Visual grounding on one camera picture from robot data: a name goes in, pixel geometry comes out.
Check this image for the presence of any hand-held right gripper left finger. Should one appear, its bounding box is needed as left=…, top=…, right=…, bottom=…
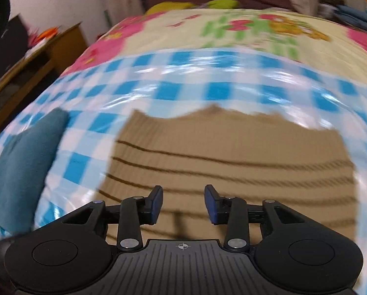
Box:
left=61, top=185, right=164, bottom=251

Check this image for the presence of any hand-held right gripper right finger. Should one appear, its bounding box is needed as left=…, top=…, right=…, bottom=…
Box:
left=204, top=184, right=306, bottom=250

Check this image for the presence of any tan brown-striped ribbed sweater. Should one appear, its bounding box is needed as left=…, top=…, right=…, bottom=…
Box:
left=98, top=104, right=361, bottom=253

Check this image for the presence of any blue checked plastic sheet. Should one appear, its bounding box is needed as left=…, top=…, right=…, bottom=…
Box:
left=0, top=47, right=367, bottom=295

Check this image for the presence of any teal fleece cloth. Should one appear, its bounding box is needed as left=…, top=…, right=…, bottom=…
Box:
left=0, top=107, right=70, bottom=233

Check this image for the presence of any floral printed blanket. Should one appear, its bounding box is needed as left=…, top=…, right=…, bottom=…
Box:
left=62, top=6, right=367, bottom=77

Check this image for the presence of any wooden desk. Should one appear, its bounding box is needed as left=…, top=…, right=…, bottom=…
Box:
left=0, top=21, right=89, bottom=148

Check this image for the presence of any yellow-green pillow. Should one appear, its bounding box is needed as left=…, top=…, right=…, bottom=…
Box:
left=145, top=0, right=241, bottom=15

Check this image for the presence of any orange item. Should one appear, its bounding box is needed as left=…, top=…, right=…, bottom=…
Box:
left=35, top=28, right=61, bottom=42

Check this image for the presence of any black monitor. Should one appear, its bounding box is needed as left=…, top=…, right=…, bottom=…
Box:
left=0, top=15, right=30, bottom=68

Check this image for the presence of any stack of blue folded cloths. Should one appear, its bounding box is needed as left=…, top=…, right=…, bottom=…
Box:
left=320, top=1, right=367, bottom=36

